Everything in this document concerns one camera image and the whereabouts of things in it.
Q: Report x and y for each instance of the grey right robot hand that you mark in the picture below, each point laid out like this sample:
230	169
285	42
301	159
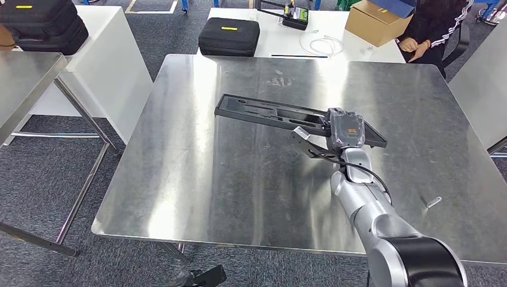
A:
346	130

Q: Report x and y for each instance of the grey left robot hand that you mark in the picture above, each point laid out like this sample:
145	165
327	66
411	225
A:
186	279

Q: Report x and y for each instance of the black plastic car trim part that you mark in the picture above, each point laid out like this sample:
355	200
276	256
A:
253	111

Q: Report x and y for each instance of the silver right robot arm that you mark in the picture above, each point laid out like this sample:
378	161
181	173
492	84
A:
380	222

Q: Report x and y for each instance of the stainless steel workbench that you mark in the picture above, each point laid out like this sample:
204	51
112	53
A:
498	148
20	79
198	158

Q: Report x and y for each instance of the brown cardboard box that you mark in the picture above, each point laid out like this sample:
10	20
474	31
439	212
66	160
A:
372	27

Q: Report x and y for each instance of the small black device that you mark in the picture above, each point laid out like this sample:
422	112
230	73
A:
297	20

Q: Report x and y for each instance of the blue folder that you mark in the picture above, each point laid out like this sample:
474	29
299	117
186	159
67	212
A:
396	7

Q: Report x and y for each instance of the person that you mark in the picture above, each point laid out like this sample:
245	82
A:
435	23

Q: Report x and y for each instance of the black desk stand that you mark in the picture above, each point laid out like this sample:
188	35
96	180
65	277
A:
273	12

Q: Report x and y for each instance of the black zip case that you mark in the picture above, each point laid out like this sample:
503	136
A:
227	39

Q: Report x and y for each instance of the black bag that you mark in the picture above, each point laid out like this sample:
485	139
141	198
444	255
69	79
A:
43	27

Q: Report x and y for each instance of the tan cardboard box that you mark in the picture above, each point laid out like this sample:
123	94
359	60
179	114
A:
6	37

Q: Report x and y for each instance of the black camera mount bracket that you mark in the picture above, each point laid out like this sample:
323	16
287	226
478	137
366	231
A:
309	146
212	276

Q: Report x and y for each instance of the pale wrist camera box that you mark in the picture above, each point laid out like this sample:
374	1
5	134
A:
303	133

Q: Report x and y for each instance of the blue trolley frame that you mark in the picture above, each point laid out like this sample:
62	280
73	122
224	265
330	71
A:
491	12

